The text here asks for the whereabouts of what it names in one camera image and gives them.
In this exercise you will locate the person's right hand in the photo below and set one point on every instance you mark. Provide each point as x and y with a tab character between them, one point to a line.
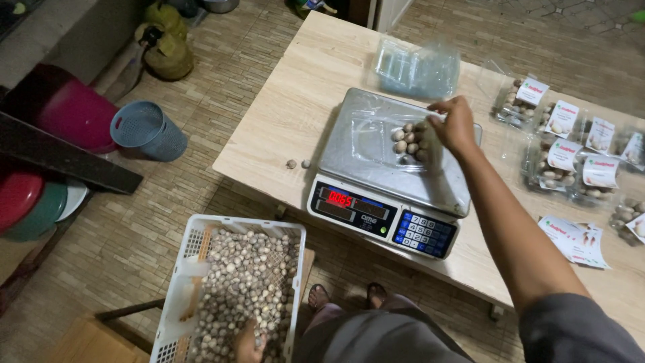
458	126

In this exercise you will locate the person's left hand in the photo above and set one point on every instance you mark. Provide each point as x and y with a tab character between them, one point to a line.
248	345

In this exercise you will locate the person's left fingers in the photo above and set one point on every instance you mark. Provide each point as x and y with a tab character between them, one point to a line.
259	344

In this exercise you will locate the person's right fingers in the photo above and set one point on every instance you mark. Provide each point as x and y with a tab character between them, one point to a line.
437	108

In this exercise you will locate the clear plastic clamshell container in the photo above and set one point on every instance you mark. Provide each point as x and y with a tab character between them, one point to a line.
368	136

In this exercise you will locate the bag of empty clear containers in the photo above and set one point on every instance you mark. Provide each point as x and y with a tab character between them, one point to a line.
418	70

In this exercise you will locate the small batch of brown mushrooms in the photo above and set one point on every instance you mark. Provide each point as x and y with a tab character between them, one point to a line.
400	147

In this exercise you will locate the large pile of loose mushrooms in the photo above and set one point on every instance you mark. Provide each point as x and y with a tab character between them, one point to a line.
242	282

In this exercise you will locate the person's left foot in sandal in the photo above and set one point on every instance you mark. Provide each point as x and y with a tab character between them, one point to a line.
318	297

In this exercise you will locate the person's foot in sandal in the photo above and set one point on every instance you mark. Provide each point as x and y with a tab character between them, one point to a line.
377	295
318	297

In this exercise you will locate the white plastic crate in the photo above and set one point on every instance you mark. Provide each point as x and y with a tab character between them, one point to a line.
176	297

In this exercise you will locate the person's grey clothing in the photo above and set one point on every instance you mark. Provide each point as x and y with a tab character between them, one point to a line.
383	335

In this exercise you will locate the person's right foot in sandal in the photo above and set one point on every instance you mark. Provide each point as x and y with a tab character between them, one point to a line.
377	295

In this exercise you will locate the grey digital weighing scale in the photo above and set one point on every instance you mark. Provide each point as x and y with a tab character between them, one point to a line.
352	204

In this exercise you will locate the group of labelled mushroom packs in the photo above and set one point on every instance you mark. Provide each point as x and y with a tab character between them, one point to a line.
562	156

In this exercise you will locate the stack of white paper labels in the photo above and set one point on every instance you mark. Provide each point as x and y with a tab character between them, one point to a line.
574	244

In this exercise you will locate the white plastic basin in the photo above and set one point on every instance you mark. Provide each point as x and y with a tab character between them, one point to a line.
74	196

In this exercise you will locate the blue perforated plastic basket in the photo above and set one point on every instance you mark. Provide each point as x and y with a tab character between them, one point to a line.
146	133

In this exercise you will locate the metal pot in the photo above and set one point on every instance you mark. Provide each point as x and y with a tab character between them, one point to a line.
220	5

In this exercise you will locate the green plastic basin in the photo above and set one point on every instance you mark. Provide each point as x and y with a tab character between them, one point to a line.
48	211

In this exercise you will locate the dark wooden plank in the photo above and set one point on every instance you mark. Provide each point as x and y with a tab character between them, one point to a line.
65	159

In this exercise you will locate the green gas cylinder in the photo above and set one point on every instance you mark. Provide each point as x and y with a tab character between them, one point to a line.
166	17
171	58

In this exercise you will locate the red plastic basin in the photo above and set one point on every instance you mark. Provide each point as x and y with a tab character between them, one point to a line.
17	199

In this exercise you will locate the magenta plastic bucket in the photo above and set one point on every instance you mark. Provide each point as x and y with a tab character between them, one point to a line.
75	113

